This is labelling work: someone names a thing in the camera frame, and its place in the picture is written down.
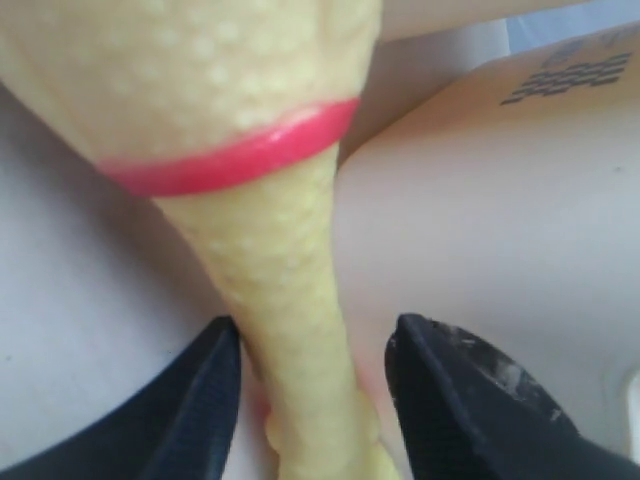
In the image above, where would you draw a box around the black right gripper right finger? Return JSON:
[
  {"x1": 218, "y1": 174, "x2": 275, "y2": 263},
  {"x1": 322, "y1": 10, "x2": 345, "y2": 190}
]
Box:
[{"x1": 385, "y1": 313, "x2": 639, "y2": 479}]

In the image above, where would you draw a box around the whole rubber chicken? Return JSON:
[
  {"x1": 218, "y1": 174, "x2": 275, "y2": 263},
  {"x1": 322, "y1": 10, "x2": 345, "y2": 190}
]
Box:
[{"x1": 1, "y1": 1, "x2": 398, "y2": 479}]

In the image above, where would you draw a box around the cream bin marked O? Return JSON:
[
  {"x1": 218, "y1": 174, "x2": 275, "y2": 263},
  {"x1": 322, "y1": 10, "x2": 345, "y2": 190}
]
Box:
[{"x1": 335, "y1": 1, "x2": 639, "y2": 456}]

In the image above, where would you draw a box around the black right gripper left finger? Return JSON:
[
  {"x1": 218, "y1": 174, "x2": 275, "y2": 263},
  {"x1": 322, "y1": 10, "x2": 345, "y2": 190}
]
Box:
[{"x1": 1, "y1": 316, "x2": 241, "y2": 480}]

